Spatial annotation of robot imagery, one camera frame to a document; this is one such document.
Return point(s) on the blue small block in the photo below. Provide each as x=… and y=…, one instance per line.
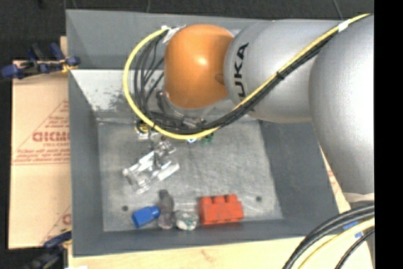
x=144, y=216

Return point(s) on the white and green crumpled lump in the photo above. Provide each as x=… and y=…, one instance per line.
x=186, y=221

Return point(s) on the brown cardboard board red print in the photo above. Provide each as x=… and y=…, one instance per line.
x=37, y=186

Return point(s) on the grey metal bin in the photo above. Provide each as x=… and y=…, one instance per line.
x=226, y=167

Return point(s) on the red toy building brick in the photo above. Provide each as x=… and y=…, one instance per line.
x=220, y=211

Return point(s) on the grey purple toy figure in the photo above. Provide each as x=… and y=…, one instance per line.
x=166, y=208

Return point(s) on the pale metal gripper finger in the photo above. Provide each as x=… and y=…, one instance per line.
x=143, y=163
x=167, y=170

